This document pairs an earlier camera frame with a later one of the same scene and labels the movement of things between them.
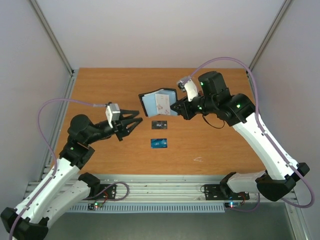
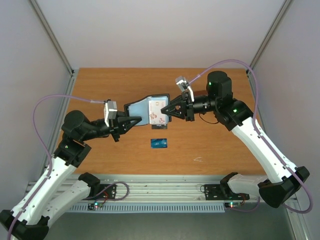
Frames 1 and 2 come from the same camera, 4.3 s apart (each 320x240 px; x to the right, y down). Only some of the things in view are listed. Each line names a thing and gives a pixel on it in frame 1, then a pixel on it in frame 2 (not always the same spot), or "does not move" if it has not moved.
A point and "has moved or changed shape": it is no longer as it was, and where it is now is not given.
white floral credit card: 163,104 has moved or changed shape
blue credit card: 158,143 does not move
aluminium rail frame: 167,188 does not move
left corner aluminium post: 73,73 does not move
